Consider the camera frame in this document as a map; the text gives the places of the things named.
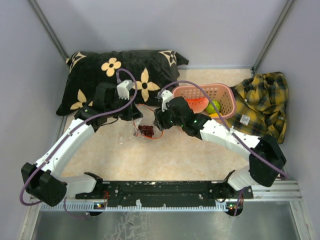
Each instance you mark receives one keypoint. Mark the aluminium frame rail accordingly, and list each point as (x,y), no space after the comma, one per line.
(281,190)

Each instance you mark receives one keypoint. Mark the black floral pillow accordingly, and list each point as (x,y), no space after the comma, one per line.
(152,70)

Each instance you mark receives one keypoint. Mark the yellow plaid shirt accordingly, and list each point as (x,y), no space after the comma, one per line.
(261,103)

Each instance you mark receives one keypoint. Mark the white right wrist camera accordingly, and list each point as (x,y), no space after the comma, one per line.
(165,96)

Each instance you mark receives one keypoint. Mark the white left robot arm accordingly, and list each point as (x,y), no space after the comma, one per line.
(43,179)

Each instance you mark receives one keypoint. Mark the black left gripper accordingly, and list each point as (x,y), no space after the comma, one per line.
(132,113)

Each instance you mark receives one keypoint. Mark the green custard apple toy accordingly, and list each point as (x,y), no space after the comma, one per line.
(213,107)

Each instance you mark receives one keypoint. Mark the clear zip top bag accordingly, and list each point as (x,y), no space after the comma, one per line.
(129,130)

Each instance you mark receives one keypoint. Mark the pink plastic basket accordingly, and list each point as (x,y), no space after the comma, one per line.
(215,91)

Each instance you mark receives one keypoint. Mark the dark red grape bunch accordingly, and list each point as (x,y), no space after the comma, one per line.
(146,130)

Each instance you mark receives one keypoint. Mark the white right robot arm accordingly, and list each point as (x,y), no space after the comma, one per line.
(265,158)

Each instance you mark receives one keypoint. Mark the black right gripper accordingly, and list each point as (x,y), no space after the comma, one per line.
(160,118)

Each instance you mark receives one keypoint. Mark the yellow mango toy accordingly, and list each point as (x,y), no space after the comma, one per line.
(215,115)

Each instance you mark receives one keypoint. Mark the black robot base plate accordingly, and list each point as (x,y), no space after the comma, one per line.
(161,193)

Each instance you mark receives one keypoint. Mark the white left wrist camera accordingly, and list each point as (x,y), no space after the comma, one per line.
(123,89)

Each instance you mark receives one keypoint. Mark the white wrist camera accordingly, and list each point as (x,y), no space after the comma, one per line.
(165,96)
(123,89)

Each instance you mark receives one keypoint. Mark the watermelon slice toy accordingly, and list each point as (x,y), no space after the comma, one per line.
(197,105)

